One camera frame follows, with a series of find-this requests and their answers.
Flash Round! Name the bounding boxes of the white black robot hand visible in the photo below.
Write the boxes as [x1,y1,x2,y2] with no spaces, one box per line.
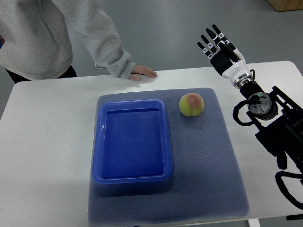
[197,24,254,87]

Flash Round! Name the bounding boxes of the green pink peach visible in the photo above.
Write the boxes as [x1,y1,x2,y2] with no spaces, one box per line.
[179,93,205,117]

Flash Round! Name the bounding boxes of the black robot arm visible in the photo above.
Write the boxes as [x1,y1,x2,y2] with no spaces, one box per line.
[197,25,303,179]

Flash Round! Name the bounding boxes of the grey sweatshirt sleeve forearm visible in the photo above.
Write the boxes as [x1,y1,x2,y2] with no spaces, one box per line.
[53,0,136,79]

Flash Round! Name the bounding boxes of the lower metal floor plate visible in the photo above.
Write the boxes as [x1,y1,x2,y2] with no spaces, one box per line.
[94,63,106,70]

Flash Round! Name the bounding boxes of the person's bare hand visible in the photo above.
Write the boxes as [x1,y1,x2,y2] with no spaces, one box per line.
[129,65,158,81]

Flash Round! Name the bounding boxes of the blue plastic tray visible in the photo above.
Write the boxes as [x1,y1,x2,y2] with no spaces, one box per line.
[91,99,172,185]

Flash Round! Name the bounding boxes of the blue grey textured mat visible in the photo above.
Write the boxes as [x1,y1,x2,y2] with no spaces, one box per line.
[88,88,250,227]

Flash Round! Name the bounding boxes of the grey sweatshirt torso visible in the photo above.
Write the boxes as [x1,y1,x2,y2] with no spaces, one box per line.
[0,0,73,80]

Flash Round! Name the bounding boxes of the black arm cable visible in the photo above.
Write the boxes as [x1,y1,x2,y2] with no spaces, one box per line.
[274,171,303,210]

